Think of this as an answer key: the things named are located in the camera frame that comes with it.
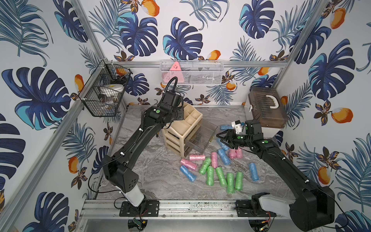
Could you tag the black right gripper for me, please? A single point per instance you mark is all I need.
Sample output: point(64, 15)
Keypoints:
point(230, 140)

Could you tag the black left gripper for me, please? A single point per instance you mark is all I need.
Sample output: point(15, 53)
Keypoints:
point(178, 113)

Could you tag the pink roll pair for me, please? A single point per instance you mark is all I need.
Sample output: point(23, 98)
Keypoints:
point(232, 153)

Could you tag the beige drawer organizer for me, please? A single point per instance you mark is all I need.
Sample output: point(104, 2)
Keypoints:
point(176, 134)

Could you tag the clear top drawer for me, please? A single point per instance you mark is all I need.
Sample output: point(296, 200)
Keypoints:
point(200, 137)

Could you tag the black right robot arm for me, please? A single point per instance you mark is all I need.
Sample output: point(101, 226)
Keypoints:
point(314, 205)

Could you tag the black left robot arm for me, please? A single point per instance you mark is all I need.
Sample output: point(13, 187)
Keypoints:
point(117, 169)

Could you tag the blue roll far back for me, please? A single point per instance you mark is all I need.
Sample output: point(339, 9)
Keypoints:
point(226, 127)

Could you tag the blue roll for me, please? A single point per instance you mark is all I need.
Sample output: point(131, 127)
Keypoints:
point(226, 127)
point(191, 177)
point(225, 159)
point(223, 146)
point(254, 173)

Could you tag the blue roll upper middle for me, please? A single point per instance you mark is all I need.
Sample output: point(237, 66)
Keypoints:
point(223, 146)

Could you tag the blue roll centre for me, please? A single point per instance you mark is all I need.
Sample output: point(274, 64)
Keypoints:
point(225, 159)

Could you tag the pink triangle sponge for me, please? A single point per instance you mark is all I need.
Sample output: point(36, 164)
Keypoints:
point(175, 71)

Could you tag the blue roll right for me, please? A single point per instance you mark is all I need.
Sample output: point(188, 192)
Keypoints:
point(254, 173)

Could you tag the brown lidded storage box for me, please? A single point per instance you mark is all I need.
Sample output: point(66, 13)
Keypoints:
point(266, 107)

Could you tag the blue roll front left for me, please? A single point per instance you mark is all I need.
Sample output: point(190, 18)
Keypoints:
point(191, 177)

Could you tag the white bowl in basket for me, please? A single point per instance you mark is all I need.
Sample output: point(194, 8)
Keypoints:
point(111, 90)

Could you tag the white wire shelf basket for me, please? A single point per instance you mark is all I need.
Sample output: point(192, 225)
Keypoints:
point(202, 73)

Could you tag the black wire basket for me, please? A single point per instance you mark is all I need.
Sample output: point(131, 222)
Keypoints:
point(98, 104)

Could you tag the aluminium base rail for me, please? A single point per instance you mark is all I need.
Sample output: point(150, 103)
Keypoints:
point(174, 209)

